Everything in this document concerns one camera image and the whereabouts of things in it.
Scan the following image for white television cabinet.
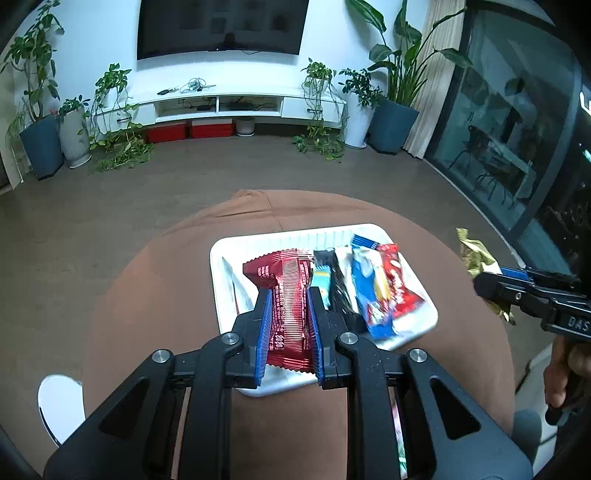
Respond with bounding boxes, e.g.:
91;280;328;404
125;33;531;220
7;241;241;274
124;83;348;136

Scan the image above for small plant in white pot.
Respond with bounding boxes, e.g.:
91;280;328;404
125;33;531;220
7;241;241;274
57;95;93;169

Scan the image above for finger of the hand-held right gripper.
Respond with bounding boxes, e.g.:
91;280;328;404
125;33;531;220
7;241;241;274
501;266;581;299
473;270;556;320

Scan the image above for cables on cabinet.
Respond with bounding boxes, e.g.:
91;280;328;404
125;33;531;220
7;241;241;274
157;78;217;96

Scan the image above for white plastic tray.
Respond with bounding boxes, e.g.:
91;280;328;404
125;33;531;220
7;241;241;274
209;223;438;398

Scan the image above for beige curtain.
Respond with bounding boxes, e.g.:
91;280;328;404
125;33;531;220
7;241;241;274
403;0;468;160

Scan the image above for wall television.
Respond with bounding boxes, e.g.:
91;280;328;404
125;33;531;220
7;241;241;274
137;0;310;61

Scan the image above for blue panda snack packet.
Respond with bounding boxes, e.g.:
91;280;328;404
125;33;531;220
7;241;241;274
312;264;334;311

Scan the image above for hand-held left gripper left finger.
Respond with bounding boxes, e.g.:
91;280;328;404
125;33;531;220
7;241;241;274
44;287;275;480

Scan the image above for white round chair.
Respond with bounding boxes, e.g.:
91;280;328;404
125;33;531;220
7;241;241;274
37;374;86;448

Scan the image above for trailing vine plant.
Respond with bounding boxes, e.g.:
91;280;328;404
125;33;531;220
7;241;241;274
292;57;348;162
88;63;156;173

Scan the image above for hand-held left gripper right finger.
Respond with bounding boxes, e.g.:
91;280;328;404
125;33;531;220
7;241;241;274
307;286;533;480

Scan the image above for person's right hand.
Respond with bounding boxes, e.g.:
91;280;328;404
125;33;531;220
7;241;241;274
543;335;583;409

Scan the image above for green red snack packet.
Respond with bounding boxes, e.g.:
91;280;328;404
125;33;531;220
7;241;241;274
390;388;411;479

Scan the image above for glass sliding door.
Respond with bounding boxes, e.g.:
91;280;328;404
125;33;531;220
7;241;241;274
424;0;591;282

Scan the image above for tall plant in blue pot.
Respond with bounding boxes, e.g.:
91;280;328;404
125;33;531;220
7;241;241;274
6;0;66;182

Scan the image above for large-leaf plant in blue pot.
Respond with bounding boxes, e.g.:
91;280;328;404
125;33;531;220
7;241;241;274
345;0;472;156

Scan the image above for bright red snack packet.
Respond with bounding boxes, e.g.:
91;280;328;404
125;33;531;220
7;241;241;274
376;243;424;320

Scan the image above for gold yellow snack packet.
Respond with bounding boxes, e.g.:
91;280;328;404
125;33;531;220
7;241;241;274
455;227;516;326

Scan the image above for leafy plant in white pot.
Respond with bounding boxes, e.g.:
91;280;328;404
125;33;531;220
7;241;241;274
339;68;385;150

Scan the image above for black snack packet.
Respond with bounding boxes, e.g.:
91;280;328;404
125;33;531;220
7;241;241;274
314;247;368;334

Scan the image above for red storage box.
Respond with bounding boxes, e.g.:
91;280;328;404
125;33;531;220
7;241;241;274
190;117;233;138
146;121;188;143

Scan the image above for dark red foil snack packet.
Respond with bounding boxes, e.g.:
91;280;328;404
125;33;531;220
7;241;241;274
242;248;320;373

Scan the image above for blue white snack packet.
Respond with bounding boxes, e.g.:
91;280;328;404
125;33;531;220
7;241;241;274
348;233;399;339

